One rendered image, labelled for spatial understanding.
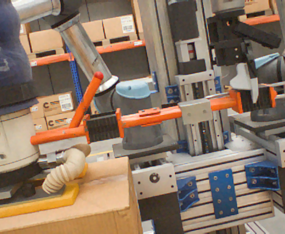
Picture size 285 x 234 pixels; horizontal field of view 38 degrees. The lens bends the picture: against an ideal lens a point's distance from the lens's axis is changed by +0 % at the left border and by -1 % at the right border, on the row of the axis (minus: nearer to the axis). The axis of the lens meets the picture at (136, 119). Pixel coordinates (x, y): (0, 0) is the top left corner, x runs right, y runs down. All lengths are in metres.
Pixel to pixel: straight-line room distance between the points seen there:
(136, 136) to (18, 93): 0.62
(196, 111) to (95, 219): 0.33
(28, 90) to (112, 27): 7.20
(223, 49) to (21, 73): 0.45
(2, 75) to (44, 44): 7.21
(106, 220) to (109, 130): 0.22
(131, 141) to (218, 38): 0.64
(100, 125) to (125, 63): 8.49
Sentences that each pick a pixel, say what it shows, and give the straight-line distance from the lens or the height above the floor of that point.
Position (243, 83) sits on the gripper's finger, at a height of 1.26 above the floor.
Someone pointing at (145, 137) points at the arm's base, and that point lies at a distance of 1.45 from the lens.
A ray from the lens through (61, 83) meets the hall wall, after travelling 9.41.
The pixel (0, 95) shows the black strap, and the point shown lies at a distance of 0.91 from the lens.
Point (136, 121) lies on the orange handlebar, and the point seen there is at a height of 1.21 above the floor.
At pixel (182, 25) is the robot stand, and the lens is 1.57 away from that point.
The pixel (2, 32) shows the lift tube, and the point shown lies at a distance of 0.94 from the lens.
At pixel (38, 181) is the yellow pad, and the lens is 1.08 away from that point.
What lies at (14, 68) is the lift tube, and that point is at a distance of 0.94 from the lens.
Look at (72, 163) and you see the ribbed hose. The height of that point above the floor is 1.16.
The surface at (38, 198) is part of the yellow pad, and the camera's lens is 0.91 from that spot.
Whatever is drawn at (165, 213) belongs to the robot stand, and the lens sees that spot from 1.44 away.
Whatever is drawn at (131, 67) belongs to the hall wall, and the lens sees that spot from 9.42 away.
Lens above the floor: 1.37
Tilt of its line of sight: 9 degrees down
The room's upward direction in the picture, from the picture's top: 11 degrees counter-clockwise
